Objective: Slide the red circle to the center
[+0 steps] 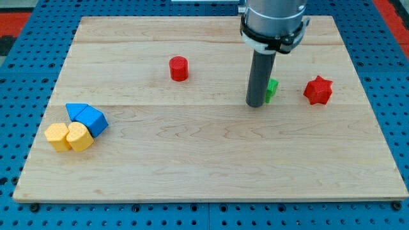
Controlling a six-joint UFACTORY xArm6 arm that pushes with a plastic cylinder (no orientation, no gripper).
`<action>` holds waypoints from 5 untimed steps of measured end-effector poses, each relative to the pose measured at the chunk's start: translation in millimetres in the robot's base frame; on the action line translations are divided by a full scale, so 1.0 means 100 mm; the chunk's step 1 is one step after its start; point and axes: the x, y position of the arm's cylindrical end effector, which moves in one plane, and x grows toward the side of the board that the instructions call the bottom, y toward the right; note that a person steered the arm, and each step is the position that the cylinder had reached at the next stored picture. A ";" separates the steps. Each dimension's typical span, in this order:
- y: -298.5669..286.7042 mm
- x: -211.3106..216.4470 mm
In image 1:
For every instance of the blue pentagon block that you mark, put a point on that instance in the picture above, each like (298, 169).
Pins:
(93, 119)

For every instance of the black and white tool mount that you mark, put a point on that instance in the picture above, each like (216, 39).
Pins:
(269, 44)

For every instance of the yellow hexagon block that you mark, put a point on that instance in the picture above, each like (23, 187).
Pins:
(56, 135)

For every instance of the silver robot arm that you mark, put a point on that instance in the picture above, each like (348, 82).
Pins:
(274, 17)

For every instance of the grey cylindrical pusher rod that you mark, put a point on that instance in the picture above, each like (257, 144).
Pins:
(261, 68)

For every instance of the red star block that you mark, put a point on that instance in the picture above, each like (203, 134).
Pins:
(318, 91)

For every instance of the green block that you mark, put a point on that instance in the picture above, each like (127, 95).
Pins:
(271, 90)

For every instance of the yellow heart block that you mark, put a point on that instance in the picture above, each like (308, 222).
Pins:
(79, 137)

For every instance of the red cylinder block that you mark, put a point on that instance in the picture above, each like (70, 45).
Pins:
(179, 68)

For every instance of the blue triangle block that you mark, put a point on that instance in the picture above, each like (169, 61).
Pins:
(74, 109)

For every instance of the wooden board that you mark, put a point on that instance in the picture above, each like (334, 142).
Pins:
(197, 141)

